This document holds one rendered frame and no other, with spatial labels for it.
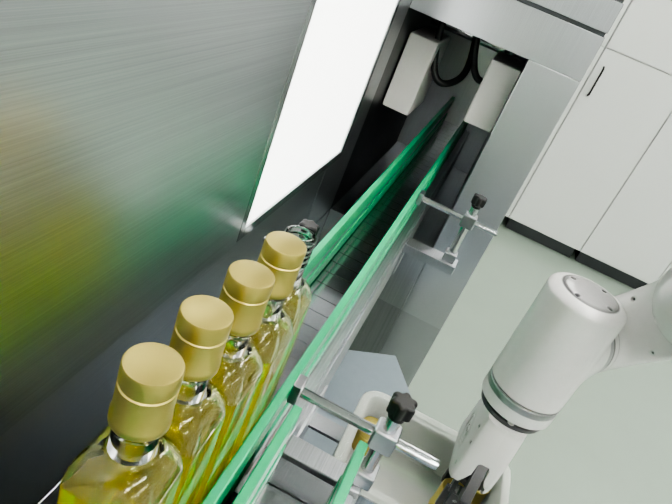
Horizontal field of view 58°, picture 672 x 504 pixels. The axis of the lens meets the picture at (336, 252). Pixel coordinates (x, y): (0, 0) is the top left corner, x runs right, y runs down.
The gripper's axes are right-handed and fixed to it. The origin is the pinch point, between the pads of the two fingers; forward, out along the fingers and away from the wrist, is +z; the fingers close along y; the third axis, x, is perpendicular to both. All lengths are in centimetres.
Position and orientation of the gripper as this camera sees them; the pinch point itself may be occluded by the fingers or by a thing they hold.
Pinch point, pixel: (455, 488)
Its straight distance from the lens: 83.1
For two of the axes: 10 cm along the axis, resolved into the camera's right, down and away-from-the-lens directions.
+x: 8.8, 4.5, -1.5
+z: -3.3, 8.1, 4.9
